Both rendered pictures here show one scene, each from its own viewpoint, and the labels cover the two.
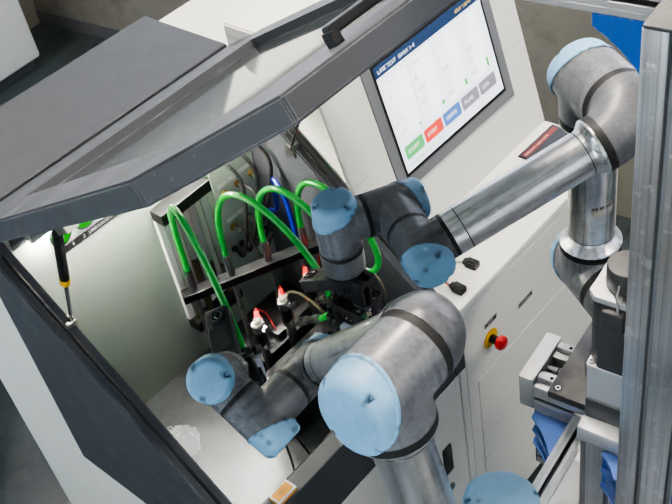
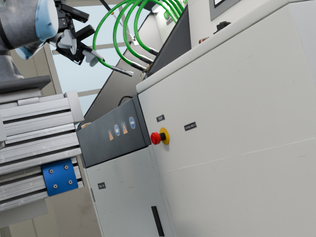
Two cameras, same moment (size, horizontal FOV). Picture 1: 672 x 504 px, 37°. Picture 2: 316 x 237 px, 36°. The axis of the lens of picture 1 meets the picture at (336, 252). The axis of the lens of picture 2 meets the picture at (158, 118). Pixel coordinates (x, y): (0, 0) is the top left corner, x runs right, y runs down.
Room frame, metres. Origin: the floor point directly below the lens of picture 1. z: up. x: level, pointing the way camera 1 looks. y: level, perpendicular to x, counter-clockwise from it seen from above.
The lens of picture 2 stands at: (1.94, -1.68, 0.74)
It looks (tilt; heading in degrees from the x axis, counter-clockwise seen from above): 5 degrees up; 104
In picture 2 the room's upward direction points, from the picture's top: 16 degrees counter-clockwise
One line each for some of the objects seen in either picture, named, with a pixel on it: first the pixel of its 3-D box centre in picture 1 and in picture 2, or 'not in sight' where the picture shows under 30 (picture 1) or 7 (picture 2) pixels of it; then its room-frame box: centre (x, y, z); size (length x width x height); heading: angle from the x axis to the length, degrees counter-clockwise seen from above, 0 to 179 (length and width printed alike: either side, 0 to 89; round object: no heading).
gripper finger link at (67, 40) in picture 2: not in sight; (67, 41); (1.29, -0.02, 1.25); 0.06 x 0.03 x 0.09; 42
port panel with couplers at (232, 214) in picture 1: (239, 183); not in sight; (1.87, 0.19, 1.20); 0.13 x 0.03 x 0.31; 132
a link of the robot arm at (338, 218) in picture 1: (338, 223); not in sight; (1.28, -0.01, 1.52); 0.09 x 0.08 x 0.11; 101
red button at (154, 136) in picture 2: (497, 340); (158, 137); (1.60, -0.33, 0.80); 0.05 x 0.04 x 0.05; 132
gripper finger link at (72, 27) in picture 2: not in sight; (70, 28); (1.31, -0.01, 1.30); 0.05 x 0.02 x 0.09; 132
